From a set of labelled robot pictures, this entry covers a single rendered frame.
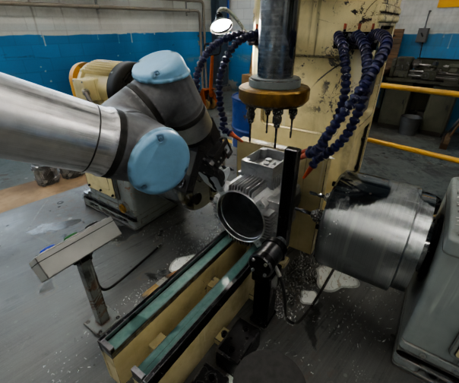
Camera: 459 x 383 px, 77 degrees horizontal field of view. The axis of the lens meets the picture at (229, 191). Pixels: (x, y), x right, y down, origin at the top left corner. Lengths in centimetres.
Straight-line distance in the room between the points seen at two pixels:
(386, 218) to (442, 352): 29
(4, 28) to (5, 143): 573
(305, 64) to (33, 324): 102
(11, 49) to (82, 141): 574
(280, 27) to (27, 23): 560
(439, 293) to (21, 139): 69
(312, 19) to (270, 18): 23
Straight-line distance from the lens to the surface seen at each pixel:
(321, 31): 93
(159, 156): 38
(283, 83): 73
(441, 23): 583
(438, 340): 77
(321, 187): 89
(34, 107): 35
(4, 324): 101
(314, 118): 97
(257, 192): 75
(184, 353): 68
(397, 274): 71
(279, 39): 74
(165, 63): 53
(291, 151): 61
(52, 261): 68
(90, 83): 114
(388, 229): 66
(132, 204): 109
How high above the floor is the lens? 147
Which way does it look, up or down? 30 degrees down
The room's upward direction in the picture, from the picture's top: straight up
